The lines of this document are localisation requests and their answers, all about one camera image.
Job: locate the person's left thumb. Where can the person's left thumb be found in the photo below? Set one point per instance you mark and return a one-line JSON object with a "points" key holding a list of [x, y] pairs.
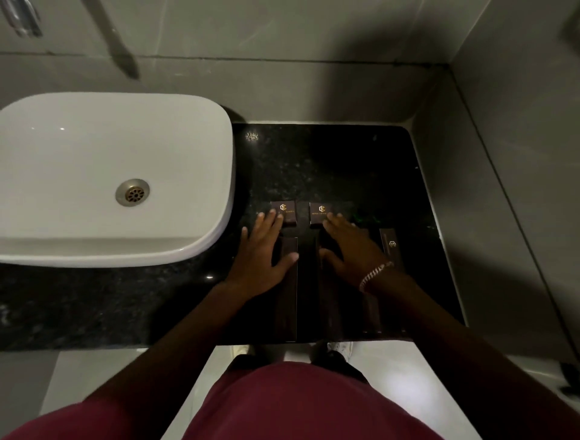
{"points": [[286, 263]]}

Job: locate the white shoe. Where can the white shoe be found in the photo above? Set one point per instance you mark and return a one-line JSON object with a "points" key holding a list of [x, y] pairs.
{"points": [[242, 350], [340, 350]]}

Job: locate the person's left hand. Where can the person's left hand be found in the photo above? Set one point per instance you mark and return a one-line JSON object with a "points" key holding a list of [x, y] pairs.
{"points": [[258, 263]]}

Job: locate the chrome faucet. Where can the chrome faucet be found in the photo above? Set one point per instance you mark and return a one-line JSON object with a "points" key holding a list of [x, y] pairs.
{"points": [[20, 16]]}

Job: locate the person's right thumb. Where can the person's right thumb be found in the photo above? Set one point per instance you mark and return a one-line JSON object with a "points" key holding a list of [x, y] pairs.
{"points": [[332, 260]]}

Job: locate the small brown square box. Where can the small brown square box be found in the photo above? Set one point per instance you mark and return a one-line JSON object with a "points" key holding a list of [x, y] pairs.
{"points": [[286, 210], [319, 212]]}

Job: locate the metal sink drain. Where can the metal sink drain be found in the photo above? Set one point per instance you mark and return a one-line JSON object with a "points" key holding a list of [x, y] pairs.
{"points": [[132, 193]]}

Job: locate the white ceramic sink basin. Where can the white ceramic sink basin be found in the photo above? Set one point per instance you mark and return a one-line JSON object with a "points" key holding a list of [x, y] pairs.
{"points": [[90, 172]]}

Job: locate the person's left middle finger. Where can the person's left middle finger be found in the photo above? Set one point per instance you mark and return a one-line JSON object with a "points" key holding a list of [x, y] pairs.
{"points": [[269, 225]]}

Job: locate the person's right little finger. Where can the person's right little finger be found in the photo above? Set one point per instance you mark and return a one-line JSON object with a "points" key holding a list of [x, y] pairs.
{"points": [[357, 231]]}

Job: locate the long brown box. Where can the long brown box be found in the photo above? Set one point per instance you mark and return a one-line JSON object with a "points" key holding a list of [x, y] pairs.
{"points": [[389, 244], [287, 308], [330, 308]]}

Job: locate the person's left forearm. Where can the person's left forearm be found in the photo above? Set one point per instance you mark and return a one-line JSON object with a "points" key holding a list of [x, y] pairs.
{"points": [[176, 344]]}

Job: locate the person's right hand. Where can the person's right hand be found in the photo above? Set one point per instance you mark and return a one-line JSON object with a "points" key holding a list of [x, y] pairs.
{"points": [[355, 256]]}

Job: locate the person's left little finger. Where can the person's left little finger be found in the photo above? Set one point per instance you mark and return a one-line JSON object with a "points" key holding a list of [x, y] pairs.
{"points": [[245, 242]]}

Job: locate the maroon shirt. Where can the maroon shirt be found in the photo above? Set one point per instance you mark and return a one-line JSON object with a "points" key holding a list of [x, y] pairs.
{"points": [[290, 408]]}

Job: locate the person's right forearm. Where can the person's right forearm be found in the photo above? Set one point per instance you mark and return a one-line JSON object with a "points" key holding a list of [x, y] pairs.
{"points": [[457, 353]]}

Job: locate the person's right middle finger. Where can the person's right middle finger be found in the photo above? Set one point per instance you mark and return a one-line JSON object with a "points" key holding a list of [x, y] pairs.
{"points": [[338, 226]]}

